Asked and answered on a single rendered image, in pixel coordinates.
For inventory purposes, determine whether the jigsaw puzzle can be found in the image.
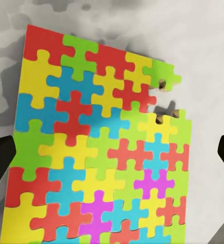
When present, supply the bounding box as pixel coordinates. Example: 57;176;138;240
0;24;191;244

